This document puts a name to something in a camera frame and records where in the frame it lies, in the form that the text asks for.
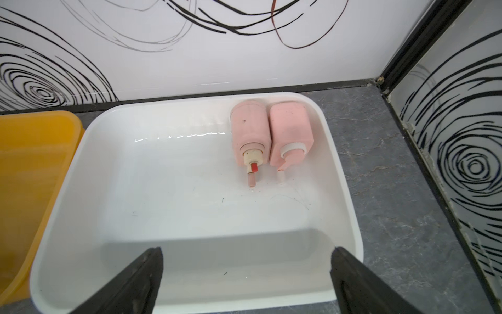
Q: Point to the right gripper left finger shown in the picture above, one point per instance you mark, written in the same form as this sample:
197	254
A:
133	290

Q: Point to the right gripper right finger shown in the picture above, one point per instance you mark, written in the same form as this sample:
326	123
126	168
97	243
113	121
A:
359	290

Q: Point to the white plastic storage box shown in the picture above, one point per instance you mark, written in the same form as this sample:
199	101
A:
163	174

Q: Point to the pink sharpener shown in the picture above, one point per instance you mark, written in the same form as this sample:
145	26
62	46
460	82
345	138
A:
251	137
291	134

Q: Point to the yellow plastic storage box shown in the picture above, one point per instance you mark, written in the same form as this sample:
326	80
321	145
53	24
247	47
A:
36	152

